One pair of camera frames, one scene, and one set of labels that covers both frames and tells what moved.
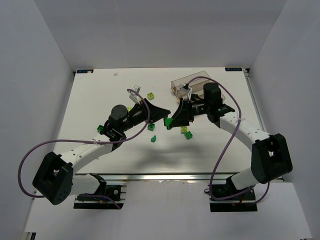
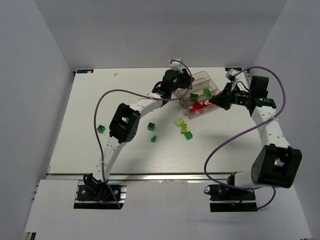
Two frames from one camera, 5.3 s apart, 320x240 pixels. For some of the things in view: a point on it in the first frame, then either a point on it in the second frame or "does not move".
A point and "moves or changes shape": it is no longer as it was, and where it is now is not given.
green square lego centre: x=151 y=127 does not move
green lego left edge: x=100 y=128 does not move
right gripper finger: x=183 y=107 -> x=224 y=95
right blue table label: x=233 y=69 does not move
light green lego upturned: x=184 y=129 does not move
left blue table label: x=85 y=71 does not move
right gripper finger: x=182 y=117 -> x=223 y=101
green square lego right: x=188 y=135 does not move
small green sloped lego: x=153 y=139 does not move
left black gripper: x=149 y=110 -> x=186 y=78
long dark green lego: x=168 y=122 moves or changes shape
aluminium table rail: x=150 y=177 does not move
